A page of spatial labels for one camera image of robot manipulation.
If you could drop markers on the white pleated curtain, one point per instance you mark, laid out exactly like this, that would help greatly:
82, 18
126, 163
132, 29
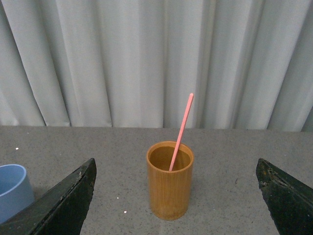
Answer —
133, 63

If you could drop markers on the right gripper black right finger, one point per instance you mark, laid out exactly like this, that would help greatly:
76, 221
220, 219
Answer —
289, 201

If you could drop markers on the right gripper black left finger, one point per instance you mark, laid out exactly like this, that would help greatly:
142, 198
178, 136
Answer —
61, 210

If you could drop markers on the light blue plastic cup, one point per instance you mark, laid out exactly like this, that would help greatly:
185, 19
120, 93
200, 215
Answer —
15, 191

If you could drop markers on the brown bamboo chopstick holder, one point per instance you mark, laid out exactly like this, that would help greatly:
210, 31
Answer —
169, 191

